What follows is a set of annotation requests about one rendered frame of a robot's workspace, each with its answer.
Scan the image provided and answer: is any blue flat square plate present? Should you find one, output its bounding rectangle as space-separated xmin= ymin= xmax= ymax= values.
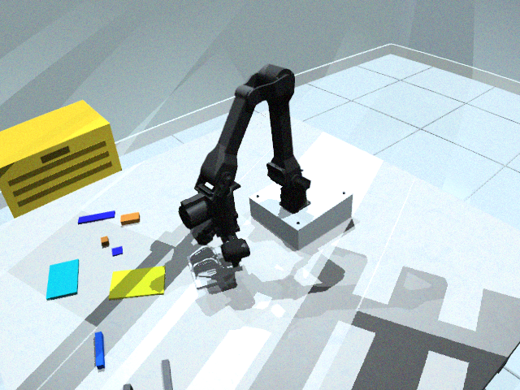
xmin=111 ymin=246 xmax=123 ymax=256

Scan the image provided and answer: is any grey rectangular bar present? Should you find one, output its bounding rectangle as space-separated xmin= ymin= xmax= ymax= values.
xmin=161 ymin=359 xmax=173 ymax=390

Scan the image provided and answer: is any cyan flat rectangular plate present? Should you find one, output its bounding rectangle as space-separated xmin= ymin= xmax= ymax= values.
xmin=46 ymin=259 xmax=79 ymax=300

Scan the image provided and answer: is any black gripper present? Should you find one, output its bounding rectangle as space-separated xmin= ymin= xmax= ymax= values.
xmin=212 ymin=208 xmax=250 ymax=267

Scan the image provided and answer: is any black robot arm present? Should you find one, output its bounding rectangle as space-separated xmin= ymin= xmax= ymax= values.
xmin=178 ymin=63 xmax=311 ymax=245

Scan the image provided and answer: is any yellow flat square plate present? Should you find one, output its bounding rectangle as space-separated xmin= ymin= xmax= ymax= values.
xmin=108 ymin=266 xmax=166 ymax=300

